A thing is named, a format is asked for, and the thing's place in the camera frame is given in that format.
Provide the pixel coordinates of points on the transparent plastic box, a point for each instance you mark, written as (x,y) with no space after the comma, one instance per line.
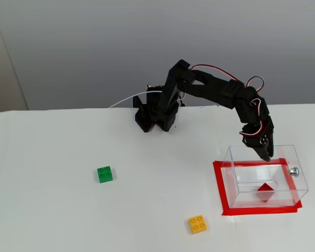
(299,170)

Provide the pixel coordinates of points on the silver metal box lock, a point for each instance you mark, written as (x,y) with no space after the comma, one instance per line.
(294,171)

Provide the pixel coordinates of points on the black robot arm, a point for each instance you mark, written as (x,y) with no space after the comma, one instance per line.
(212,89)

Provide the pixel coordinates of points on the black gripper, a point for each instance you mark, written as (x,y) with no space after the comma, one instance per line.
(260,147)

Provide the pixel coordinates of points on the yellow lego brick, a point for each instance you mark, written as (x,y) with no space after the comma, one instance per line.
(198,224)

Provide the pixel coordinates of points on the red lego brick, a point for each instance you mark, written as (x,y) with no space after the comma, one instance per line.
(265,191)

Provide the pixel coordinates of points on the black table clamp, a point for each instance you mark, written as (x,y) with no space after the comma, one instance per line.
(139,106)

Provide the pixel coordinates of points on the red rectangular base frame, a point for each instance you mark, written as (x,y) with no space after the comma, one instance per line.
(218,183)

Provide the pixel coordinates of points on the green lego brick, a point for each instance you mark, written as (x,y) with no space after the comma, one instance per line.
(105,174)

